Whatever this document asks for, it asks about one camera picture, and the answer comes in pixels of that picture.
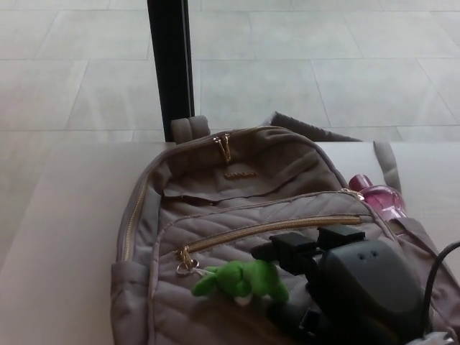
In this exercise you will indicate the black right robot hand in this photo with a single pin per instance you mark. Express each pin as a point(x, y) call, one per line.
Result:
point(366, 280)

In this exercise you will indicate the grey quilted backpack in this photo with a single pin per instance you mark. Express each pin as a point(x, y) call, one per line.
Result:
point(223, 215)

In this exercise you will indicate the pink transparent water bottle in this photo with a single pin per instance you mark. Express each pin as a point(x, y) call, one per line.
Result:
point(382, 199)

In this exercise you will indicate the dark grey fabric cushion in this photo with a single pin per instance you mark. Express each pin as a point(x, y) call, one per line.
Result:
point(305, 128)

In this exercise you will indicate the black vertical post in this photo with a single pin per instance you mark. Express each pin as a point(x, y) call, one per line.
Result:
point(170, 72)

